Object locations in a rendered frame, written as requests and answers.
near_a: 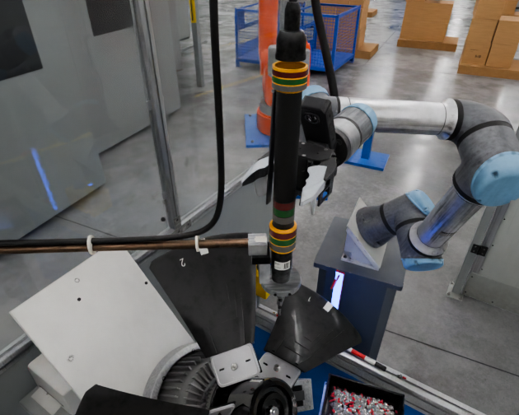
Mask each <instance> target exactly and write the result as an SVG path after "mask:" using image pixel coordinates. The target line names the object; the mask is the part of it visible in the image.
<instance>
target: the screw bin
mask: <svg viewBox="0 0 519 415"><path fill-rule="evenodd" d="M333 386H335V387H339V388H341V389H346V390H349V391H352V392H355V393H358V394H360V393H362V394H363V395H366V396H369V397H372V398H375V399H380V400H382V399H383V401H386V402H389V403H394V404H395V410H396V411H397V412H398V413H395V415H404V394H400V393H396V392H394V391H390V390H388V389H383V388H379V387H376V386H373V385H368V384H365V383H362V382H359V381H356V380H350V379H348V378H344V377H342V376H338V375H333V374H330V373H329V374H328V380H327V385H326V389H325V397H324V402H323V406H322V410H321V415H328V411H329V405H330V397H331V392H332V388H333Z"/></svg>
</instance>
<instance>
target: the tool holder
mask: <svg viewBox="0 0 519 415"><path fill-rule="evenodd" d="M256 236H265V237H267V235H266V233H260V234H248V239H249V240H248V254H249V255H251V262H252V264H258V265H259V284H261V286H262V287H263V289H264V290H265V291H266V292H267V293H269V294H270V295H272V296H281V297H283V296H290V295H292V294H294V293H295V292H297V291H298V289H299V288H300V286H301V274H300V273H299V272H298V271H297V270H296V269H295V268H294V267H293V266H292V269H291V272H290V280H289V281H288V282H286V283H284V284H279V283H276V282H274V281H273V279H272V268H271V265H270V250H269V242H267V241H265V242H255V237H256Z"/></svg>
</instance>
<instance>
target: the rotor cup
mask: <svg viewBox="0 0 519 415"><path fill-rule="evenodd" d="M251 380H261V381H260V382H250V381H251ZM232 401H236V403H235V407H234V409H233V411H232V413H231V415H270V409H271V408H272V407H273V406H276V407H277V408H278V415H297V401H296V398H295V395H294V393H293V391H292V389H291V387H290V386H289V385H288V384H287V383H286V382H285V381H284V380H281V379H279V378H277V377H252V378H249V379H247V380H243V381H240V382H237V383H235V384H233V385H228V386H226V387H220V386H219V385H218V384H217V380H216V381H215V382H214V383H213V385H212V387H211V389H210V390H209V392H208V397H207V400H206V404H205V408H212V407H216V406H218V405H222V404H225V403H230V402H232Z"/></svg>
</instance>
